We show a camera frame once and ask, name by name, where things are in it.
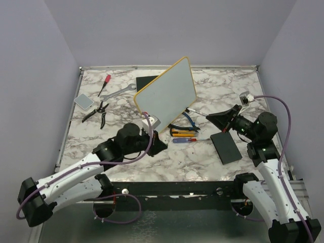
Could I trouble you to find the red handled screwdriver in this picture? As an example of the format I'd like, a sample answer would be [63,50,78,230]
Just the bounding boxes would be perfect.
[98,74,111,97]

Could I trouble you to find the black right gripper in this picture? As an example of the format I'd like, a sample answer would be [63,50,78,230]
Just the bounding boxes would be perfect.
[208,104,259,141]

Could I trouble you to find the yellow utility knife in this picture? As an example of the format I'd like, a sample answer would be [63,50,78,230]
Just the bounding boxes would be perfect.
[170,129,196,138]

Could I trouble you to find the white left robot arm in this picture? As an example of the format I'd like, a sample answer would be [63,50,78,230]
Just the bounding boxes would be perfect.
[16,123,168,227]

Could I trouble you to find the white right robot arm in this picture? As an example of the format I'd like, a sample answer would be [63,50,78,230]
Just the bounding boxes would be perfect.
[206,105,321,242]

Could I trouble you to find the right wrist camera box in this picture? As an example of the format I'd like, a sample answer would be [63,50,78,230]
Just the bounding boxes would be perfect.
[239,92,255,106]

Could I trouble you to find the small black network switch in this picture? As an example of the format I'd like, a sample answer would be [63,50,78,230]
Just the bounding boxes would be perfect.
[210,132,242,165]

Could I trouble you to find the small white square device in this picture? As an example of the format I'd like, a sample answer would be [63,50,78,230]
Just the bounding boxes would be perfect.
[74,94,94,110]

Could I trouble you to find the white green whiteboard marker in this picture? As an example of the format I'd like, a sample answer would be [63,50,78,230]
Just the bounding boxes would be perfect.
[186,108,207,116]

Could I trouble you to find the large black network switch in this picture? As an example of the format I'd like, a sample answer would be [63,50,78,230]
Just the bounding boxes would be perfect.
[136,75,157,92]

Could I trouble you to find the silver open-end wrench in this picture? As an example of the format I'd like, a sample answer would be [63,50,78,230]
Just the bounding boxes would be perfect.
[100,84,136,102]

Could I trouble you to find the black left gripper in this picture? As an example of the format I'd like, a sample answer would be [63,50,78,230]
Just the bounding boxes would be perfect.
[124,127,167,156]

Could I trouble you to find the yellow framed whiteboard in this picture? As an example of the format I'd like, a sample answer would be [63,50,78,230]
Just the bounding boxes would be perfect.
[134,57,197,133]

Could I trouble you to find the blue handled cutting pliers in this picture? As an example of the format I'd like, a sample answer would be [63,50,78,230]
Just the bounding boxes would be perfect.
[169,111,201,133]

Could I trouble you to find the black handled pliers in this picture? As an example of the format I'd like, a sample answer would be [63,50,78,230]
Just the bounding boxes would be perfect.
[82,101,110,130]

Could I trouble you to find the blue red screwdriver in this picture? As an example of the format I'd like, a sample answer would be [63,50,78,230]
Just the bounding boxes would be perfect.
[172,138,210,144]

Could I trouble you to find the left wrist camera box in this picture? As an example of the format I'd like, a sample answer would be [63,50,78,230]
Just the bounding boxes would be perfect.
[142,116,161,133]

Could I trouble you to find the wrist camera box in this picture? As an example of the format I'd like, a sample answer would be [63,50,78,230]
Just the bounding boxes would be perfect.
[239,92,255,106]
[142,116,161,133]

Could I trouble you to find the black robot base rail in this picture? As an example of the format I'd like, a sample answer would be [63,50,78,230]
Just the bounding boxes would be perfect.
[114,181,253,215]

